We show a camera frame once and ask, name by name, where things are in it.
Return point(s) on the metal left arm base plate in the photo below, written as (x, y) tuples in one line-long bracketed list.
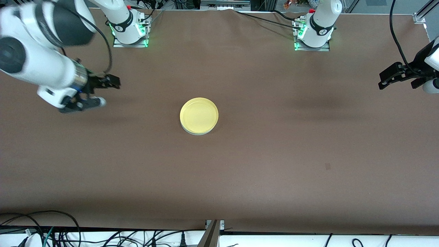
[(322, 49)]

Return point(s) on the light green plate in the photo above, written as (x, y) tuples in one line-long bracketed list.
[(199, 134)]

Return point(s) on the grey metal frame rail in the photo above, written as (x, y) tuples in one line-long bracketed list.
[(224, 5)]

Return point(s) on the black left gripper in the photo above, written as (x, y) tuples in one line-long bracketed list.
[(412, 70)]

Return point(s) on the brown table cover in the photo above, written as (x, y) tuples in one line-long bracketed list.
[(219, 171)]

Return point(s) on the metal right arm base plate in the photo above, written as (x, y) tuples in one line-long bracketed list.
[(130, 45)]

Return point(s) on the colourful small items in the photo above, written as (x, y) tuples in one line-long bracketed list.
[(298, 3)]

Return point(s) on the yellow plate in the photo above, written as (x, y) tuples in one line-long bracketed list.
[(199, 115)]

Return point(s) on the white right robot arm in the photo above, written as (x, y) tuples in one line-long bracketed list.
[(44, 68)]

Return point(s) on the aluminium profile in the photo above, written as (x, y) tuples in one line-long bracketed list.
[(420, 17)]

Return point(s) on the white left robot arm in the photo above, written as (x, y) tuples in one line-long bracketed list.
[(320, 20)]

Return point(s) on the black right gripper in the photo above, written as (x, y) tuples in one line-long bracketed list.
[(93, 83)]

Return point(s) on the aluminium beam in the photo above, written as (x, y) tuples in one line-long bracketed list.
[(211, 236)]

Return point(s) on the black plug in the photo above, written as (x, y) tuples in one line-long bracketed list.
[(183, 240)]

